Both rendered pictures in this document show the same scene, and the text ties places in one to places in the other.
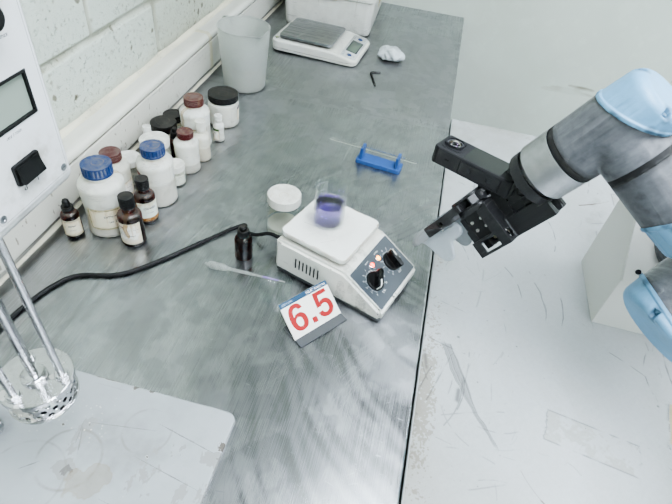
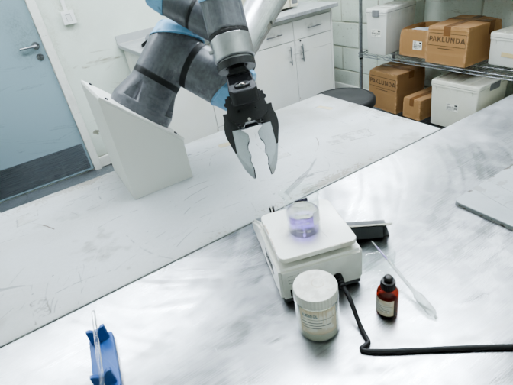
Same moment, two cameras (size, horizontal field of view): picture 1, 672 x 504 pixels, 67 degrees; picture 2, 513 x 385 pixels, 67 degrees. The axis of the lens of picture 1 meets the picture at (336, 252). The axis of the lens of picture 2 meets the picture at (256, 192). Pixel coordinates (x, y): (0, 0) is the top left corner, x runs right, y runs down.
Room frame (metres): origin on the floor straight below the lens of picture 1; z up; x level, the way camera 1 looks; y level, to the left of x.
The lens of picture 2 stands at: (0.95, 0.37, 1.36)
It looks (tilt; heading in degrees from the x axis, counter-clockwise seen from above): 31 degrees down; 236
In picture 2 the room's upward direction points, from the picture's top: 10 degrees counter-clockwise
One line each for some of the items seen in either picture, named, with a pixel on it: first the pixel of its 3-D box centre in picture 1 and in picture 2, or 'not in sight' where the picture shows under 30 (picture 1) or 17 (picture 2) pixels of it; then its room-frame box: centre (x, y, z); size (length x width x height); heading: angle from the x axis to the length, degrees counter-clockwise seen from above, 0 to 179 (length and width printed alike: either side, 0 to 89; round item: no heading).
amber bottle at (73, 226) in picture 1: (70, 216); not in sight; (0.61, 0.44, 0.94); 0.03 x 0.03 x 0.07
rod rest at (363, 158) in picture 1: (380, 158); (101, 357); (0.95, -0.06, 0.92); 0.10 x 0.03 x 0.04; 76
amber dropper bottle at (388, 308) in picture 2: (243, 240); (387, 293); (0.62, 0.16, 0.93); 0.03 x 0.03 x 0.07
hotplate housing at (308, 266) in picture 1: (341, 253); (302, 240); (0.61, -0.01, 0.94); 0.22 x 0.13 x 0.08; 64
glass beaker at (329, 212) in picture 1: (331, 203); (300, 211); (0.64, 0.02, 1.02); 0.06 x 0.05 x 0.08; 131
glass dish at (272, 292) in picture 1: (275, 288); (378, 257); (0.54, 0.09, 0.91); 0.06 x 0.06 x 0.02
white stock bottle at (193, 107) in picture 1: (195, 120); not in sight; (0.93, 0.33, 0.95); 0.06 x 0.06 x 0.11
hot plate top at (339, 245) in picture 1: (331, 227); (305, 228); (0.62, 0.01, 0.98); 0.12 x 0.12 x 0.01; 64
